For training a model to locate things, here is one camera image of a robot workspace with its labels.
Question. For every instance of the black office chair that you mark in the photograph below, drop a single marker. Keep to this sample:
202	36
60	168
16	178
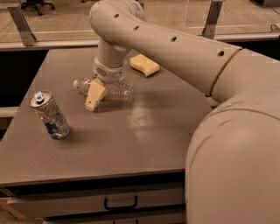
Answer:
35	4

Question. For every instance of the grey drawer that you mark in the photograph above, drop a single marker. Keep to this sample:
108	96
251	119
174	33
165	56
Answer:
140	218
44	207

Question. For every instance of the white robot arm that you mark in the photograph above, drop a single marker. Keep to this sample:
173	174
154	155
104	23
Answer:
232	166

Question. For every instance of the silver blue drink can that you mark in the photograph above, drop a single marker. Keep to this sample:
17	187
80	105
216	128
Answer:
44	105

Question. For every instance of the clear plastic water bottle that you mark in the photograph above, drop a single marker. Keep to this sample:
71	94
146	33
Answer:
121	90

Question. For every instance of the grey upper drawer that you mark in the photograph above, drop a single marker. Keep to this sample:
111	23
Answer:
44	207

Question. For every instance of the left metal railing bracket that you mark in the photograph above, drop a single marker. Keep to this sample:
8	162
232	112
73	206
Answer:
23	28

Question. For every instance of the black drawer handle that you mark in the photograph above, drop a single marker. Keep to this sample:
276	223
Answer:
120	202

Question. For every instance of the metal railing base rail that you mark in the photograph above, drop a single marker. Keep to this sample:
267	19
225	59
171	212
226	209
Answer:
61	44

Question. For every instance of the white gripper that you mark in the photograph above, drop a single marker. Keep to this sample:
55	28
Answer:
108	73

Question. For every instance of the yellow sponge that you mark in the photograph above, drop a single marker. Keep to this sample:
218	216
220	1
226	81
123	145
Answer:
144	65

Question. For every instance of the grey lower drawer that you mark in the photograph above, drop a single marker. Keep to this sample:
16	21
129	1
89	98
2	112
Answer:
140	218

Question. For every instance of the right metal railing bracket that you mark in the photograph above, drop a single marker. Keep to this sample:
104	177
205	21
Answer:
212	19

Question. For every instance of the metal railing bracket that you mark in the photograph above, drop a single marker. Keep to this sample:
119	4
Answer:
23	28
212	19

